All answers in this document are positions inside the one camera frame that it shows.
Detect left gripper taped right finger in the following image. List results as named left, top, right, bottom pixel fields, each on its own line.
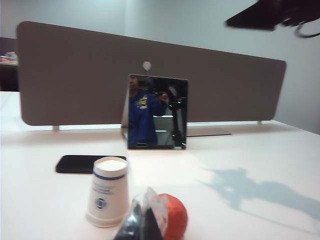
left=139, top=186, right=168, bottom=240

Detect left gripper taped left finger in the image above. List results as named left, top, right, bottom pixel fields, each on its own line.
left=109, top=194, right=145, bottom=240

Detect white paper cup blue logo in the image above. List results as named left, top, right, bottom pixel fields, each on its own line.
left=85, top=156, right=129, bottom=222

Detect crumpled orange ball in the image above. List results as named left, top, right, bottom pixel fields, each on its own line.
left=157, top=192, right=189, bottom=240

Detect black smartphone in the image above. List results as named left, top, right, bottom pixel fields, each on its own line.
left=55, top=154, right=127, bottom=175

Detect square silver-framed mirror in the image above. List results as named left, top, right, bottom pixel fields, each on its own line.
left=121, top=73, right=189, bottom=151

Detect long grey desk divider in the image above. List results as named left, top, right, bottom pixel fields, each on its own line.
left=16, top=20, right=288, bottom=127

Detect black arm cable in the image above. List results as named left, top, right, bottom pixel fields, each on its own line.
left=294, top=21, right=320, bottom=39

